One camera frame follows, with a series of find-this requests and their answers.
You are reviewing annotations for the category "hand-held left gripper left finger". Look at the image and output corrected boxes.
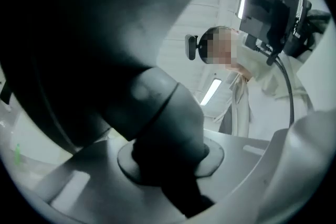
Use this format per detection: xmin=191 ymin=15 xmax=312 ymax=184
xmin=26 ymin=128 xmax=275 ymax=224

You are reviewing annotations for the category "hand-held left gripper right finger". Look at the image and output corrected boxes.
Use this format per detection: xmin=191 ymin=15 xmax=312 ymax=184
xmin=251 ymin=109 xmax=336 ymax=224

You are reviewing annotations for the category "vacuum floor nozzle with tube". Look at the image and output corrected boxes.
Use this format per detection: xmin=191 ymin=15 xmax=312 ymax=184
xmin=0 ymin=0 xmax=237 ymax=218

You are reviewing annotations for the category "person's torso in white clothing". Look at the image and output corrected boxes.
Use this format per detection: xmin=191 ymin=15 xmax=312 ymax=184
xmin=216 ymin=31 xmax=318 ymax=140

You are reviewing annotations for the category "green bottle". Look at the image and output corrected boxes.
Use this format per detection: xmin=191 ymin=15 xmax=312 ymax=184
xmin=14 ymin=143 xmax=22 ymax=166

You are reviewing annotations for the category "person's face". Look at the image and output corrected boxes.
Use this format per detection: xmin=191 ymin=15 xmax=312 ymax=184
xmin=204 ymin=25 xmax=240 ymax=71

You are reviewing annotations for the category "black twin cable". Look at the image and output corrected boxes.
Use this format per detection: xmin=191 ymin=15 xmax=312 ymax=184
xmin=272 ymin=55 xmax=295 ymax=131

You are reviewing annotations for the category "black head camera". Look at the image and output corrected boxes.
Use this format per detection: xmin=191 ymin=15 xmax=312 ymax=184
xmin=184 ymin=33 xmax=200 ymax=61

